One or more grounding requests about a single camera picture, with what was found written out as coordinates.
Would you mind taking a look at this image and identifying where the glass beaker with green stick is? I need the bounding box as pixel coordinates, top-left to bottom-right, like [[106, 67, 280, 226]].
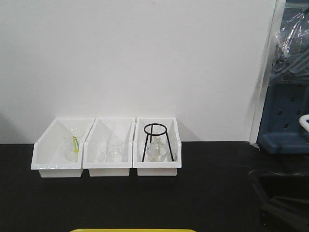
[[63, 128, 84, 162]]

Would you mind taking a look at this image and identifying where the small clear glass beaker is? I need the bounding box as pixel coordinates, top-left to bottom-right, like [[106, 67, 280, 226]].
[[99, 145, 110, 162]]

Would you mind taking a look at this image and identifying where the right white storage bin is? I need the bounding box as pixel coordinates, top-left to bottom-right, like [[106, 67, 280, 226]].
[[133, 117, 182, 176]]

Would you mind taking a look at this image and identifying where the black wire tripod stand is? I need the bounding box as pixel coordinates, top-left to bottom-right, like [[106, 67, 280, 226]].
[[141, 123, 175, 162]]

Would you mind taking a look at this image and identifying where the clear glass flask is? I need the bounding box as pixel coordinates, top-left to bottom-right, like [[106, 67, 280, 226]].
[[146, 136, 168, 162]]

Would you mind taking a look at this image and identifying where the left white storage bin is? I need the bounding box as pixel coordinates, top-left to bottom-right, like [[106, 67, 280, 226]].
[[31, 118, 95, 178]]

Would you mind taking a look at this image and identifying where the yellow plastic tray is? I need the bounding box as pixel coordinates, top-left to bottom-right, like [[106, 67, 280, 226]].
[[71, 229, 196, 232]]

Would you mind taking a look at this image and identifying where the white storage bin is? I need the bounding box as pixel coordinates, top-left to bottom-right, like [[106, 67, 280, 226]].
[[83, 117, 136, 177], [133, 117, 182, 176], [31, 118, 95, 178]]

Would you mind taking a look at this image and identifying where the middle white storage bin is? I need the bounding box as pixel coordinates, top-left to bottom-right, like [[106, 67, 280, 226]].
[[83, 117, 136, 177]]

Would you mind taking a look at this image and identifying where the white lab faucet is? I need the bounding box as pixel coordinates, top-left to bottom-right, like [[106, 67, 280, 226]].
[[299, 114, 309, 132]]

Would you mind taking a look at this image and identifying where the clear plastic bag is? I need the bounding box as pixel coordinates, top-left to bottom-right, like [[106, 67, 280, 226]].
[[269, 0, 309, 85]]

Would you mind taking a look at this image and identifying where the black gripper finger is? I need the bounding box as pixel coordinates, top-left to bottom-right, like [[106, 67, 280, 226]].
[[259, 194, 309, 232]]

